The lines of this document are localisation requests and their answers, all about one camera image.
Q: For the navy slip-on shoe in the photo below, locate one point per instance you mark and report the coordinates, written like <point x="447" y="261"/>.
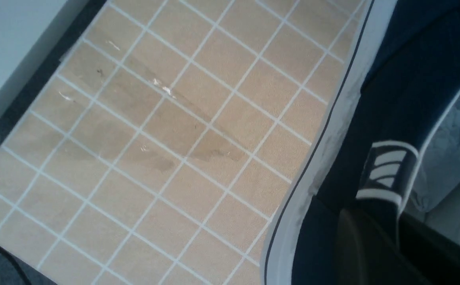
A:
<point x="389" y="143"/>

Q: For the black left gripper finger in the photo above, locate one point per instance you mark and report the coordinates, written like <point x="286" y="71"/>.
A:
<point x="365" y="255"/>

